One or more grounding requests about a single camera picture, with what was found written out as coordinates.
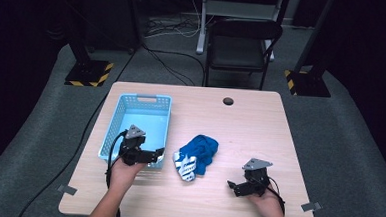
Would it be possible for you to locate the grey tape strip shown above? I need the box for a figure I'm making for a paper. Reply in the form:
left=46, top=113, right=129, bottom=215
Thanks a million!
left=300, top=200, right=324, bottom=213
left=55, top=183, right=79, bottom=197

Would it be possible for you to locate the white metal stand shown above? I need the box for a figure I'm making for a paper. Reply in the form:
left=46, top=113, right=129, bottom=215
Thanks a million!
left=196, top=0, right=286, bottom=63

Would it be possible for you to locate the grey floor mat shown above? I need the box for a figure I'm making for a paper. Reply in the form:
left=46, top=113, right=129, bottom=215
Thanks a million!
left=0, top=9, right=386, bottom=217

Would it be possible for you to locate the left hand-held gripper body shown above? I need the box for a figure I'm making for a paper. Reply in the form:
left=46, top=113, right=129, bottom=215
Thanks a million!
left=117, top=124, right=158, bottom=168

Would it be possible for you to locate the bundle of floor cables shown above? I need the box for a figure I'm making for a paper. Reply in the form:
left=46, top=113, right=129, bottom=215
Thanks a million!
left=144, top=0, right=218, bottom=43

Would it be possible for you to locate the black folding chair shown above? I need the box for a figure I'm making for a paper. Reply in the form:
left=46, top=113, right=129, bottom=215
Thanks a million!
left=203, top=16, right=285, bottom=92

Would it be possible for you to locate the person's right hand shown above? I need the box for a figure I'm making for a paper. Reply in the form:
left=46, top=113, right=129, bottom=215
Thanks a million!
left=246, top=185, right=286, bottom=217

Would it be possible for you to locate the person's left hand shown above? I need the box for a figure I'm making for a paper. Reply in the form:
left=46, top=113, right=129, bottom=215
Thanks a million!
left=108, top=155, right=146, bottom=194

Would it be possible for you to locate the light blue plastic basket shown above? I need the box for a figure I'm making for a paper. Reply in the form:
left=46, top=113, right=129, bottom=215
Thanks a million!
left=97, top=91, right=174, bottom=171

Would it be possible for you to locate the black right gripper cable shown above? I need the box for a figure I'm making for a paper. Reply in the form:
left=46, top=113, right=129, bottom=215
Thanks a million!
left=265, top=176, right=288, bottom=217

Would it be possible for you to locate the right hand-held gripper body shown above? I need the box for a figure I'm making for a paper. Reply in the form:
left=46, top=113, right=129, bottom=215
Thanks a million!
left=239, top=157, right=274, bottom=199

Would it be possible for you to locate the blue and white cloth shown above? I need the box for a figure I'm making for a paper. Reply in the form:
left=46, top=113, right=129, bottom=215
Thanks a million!
left=171, top=133, right=221, bottom=185

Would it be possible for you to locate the black stand with striped base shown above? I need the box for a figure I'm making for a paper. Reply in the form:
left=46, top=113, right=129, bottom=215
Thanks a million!
left=283, top=0, right=338, bottom=99
left=61, top=0, right=119, bottom=88

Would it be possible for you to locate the long black floor cable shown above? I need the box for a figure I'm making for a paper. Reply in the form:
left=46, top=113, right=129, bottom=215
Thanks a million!
left=17, top=36, right=143, bottom=217

